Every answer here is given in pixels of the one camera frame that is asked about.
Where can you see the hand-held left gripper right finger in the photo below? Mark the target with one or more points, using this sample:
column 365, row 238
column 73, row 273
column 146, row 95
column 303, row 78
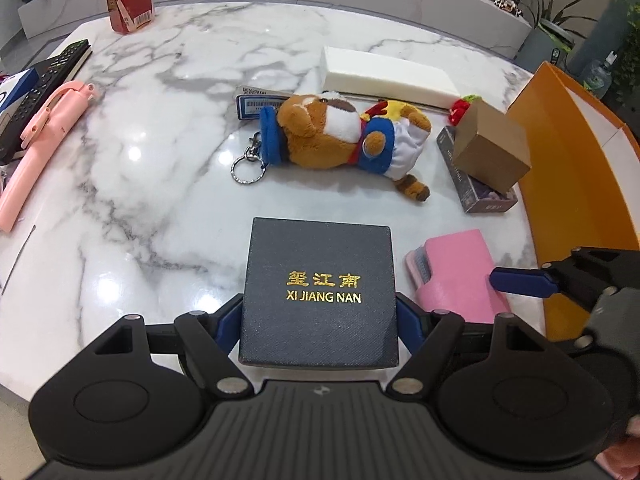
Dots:
column 407, row 325

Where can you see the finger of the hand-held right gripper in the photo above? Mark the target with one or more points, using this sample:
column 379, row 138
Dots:
column 615, row 320
column 520, row 282

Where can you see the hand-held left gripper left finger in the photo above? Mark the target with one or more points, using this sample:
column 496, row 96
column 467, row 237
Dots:
column 227, row 325

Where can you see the pink wallet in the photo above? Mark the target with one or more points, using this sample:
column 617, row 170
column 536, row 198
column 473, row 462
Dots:
column 455, row 265

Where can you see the dark illustrated card box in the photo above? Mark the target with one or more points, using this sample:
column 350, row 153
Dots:
column 482, row 202

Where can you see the orange storage box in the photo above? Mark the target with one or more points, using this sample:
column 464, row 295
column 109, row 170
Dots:
column 575, row 200

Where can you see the black textured gift box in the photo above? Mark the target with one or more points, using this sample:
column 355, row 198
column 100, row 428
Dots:
column 320, row 260

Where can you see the pink cloth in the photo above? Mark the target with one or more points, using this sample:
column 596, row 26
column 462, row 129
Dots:
column 622, row 460

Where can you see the brown cardboard box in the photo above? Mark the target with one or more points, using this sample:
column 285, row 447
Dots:
column 492, row 150

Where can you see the crochet orange and red fruit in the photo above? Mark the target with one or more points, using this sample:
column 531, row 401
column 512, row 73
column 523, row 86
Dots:
column 459, row 109

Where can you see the barcode label card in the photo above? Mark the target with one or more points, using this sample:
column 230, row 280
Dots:
column 250, row 105

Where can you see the large clear water bottle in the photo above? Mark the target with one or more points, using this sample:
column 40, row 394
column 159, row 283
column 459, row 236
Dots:
column 597, row 75

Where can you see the grey trash bin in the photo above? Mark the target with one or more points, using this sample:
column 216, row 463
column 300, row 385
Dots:
column 542, row 42

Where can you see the leafy green plant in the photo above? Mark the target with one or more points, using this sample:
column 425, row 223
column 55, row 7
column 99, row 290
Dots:
column 630, row 60

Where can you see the long white box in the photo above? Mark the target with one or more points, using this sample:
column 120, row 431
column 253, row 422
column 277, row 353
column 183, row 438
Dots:
column 385, row 72

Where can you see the pink selfie stick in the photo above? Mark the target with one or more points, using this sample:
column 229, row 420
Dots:
column 40, row 145

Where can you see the potted green plant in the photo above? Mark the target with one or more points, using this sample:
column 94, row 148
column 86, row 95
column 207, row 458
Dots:
column 545, row 5

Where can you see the black remote control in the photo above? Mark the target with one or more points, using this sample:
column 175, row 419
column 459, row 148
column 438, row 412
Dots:
column 55, row 67

